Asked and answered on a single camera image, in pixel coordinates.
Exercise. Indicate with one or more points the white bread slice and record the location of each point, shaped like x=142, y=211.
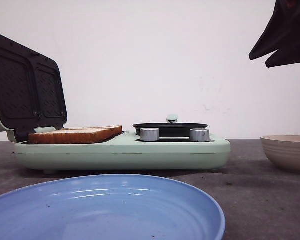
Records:
x=69, y=137
x=114, y=129

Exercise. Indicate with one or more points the beige ribbed bowl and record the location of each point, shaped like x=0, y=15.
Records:
x=283, y=151

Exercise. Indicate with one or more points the left silver control knob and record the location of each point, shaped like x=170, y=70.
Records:
x=149, y=134

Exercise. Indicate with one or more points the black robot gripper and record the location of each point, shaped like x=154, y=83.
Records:
x=277, y=30

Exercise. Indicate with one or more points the mint green breakfast maker base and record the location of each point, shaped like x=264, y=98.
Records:
x=126, y=152

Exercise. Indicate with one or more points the silver control knob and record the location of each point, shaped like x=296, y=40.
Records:
x=149, y=134
x=199, y=135

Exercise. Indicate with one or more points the breakfast maker hinged lid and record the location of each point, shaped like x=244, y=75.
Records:
x=31, y=92

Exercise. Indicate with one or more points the black round frying pan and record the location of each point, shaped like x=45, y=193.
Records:
x=170, y=129

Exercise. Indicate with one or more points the right silver control knob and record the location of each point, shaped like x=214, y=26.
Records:
x=199, y=135

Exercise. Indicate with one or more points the blue ribbed plate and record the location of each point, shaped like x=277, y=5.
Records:
x=111, y=207

